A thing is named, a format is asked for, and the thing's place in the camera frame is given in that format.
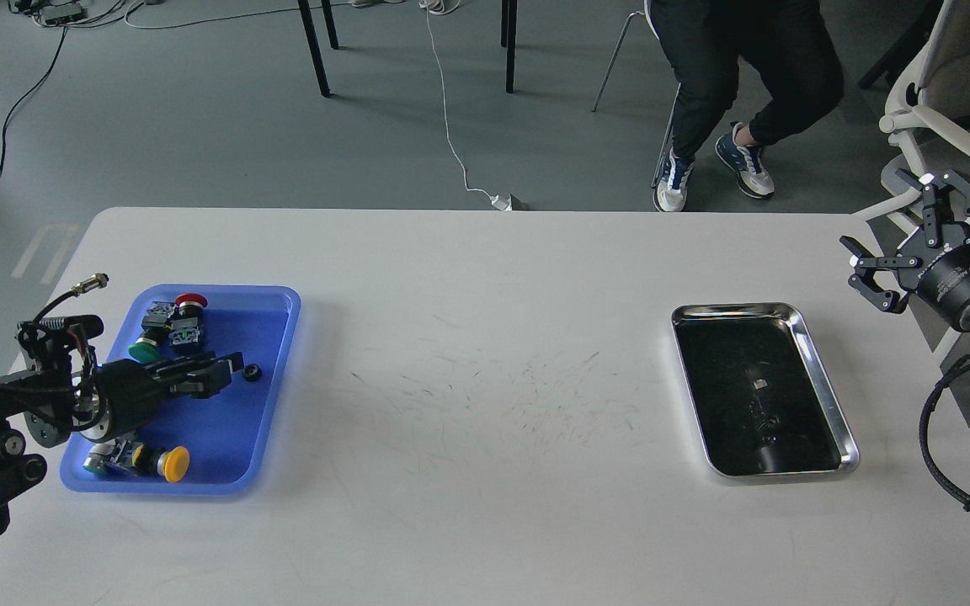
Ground silver metal tray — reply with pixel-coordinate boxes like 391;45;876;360
670;302;860;483

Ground green push button switch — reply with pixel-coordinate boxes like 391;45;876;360
127;300;174;364

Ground red push button switch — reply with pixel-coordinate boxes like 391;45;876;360
168;292;208;356

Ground small black gear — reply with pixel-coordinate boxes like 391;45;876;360
240;364;264;383

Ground black table legs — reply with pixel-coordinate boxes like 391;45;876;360
296;0;518;98

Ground yellow push button switch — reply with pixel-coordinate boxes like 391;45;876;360
105;440;191;483

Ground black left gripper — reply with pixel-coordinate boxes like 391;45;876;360
81;350;245;444

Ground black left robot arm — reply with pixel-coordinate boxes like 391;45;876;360
0;274;262;534

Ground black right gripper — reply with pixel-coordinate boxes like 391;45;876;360
839;169;970;333

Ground blue plastic tray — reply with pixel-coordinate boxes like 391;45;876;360
59;284;301;497

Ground seated person legs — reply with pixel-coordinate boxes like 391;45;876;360
643;1;844;212

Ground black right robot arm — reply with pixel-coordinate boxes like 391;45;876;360
839;169;970;333

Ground white cable with charger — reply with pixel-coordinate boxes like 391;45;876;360
422;0;530;212

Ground orange white connector block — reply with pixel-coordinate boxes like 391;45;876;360
83;442;116;476

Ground black floor cable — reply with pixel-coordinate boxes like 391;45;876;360
0;0;343;237

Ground metal chair leg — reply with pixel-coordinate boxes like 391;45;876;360
590;10;646;114

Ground white office chair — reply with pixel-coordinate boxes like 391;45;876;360
857;1;970;231

